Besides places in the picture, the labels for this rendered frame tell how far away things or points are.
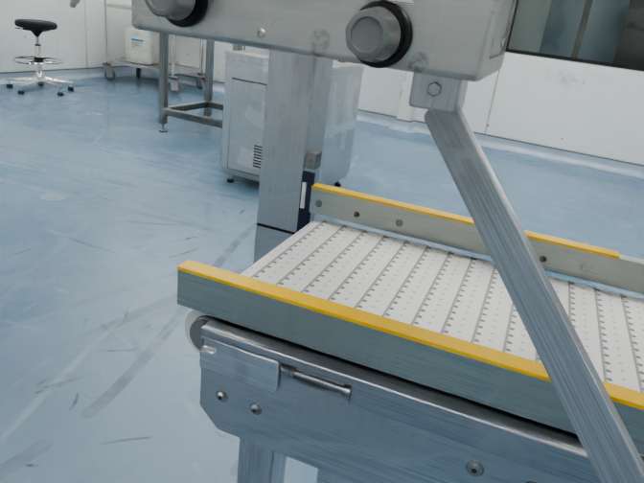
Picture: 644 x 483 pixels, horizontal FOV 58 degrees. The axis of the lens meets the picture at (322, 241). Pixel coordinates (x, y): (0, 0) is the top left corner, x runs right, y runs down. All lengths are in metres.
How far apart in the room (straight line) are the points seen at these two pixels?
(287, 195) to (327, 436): 0.34
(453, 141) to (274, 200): 0.41
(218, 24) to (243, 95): 3.00
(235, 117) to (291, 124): 2.72
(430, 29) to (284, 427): 0.32
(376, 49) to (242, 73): 3.07
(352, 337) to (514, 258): 0.14
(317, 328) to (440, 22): 0.22
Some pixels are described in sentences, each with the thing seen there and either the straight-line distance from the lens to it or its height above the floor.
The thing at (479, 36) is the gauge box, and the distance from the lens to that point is 0.32.
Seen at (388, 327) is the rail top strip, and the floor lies 0.87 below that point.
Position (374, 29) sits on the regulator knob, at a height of 1.06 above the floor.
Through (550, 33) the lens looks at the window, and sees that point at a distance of 5.65.
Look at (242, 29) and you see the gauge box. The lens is 0.36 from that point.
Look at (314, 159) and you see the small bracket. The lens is 0.70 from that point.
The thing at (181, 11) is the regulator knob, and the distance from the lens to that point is 0.36.
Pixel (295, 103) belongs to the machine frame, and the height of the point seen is 0.96.
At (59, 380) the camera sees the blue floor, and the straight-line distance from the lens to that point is 1.84.
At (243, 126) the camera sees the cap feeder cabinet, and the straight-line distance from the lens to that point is 3.39.
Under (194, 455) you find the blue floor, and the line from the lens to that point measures 1.56.
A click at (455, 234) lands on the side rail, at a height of 0.85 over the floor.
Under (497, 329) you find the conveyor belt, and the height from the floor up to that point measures 0.83.
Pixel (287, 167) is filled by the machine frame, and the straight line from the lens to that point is 0.71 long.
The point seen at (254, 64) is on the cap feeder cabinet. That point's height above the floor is 0.71.
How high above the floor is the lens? 1.07
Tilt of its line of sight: 22 degrees down
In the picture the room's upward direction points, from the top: 7 degrees clockwise
